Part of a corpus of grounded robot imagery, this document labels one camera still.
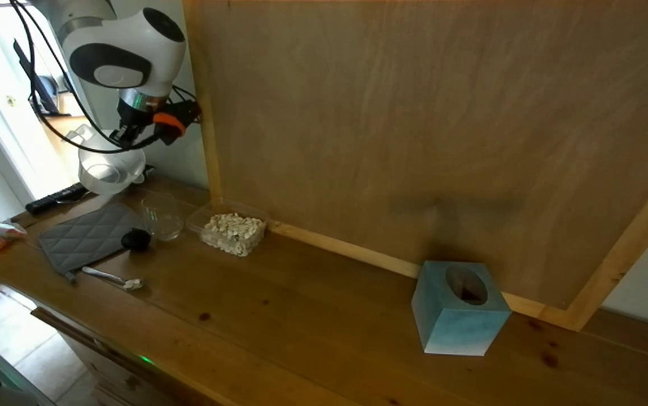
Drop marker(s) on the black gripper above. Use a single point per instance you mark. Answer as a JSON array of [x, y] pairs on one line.
[[138, 111]]

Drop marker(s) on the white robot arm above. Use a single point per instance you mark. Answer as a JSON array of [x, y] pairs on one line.
[[138, 54]]

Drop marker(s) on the clear glass cup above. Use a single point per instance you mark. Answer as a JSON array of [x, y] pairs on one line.
[[160, 214]]

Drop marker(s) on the black round lid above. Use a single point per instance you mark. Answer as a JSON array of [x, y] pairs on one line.
[[136, 240]]

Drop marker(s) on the grey quilted pot holder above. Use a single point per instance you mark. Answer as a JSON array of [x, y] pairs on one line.
[[85, 236]]

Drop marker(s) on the black remote control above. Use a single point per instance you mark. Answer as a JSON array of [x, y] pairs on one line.
[[54, 198]]

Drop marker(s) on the blue wooden cube box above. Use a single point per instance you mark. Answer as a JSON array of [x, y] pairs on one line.
[[457, 307]]

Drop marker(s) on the large plywood board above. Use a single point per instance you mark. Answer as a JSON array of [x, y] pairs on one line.
[[509, 130]]

